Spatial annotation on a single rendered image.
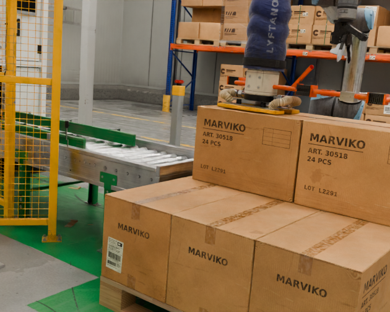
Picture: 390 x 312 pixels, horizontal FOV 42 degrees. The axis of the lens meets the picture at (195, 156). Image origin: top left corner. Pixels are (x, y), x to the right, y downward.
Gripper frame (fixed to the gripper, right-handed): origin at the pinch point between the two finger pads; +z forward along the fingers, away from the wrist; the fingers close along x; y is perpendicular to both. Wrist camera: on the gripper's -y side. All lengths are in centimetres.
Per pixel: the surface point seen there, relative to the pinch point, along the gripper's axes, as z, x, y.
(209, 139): 44, 18, 60
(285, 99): 19.7, 10.4, 23.2
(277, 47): -5.4, 6.3, 33.0
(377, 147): 34.7, 19.3, -26.2
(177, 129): 53, -52, 136
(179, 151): 65, -33, 119
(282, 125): 31.5, 18.8, 19.2
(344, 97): 15.8, 3.2, -3.3
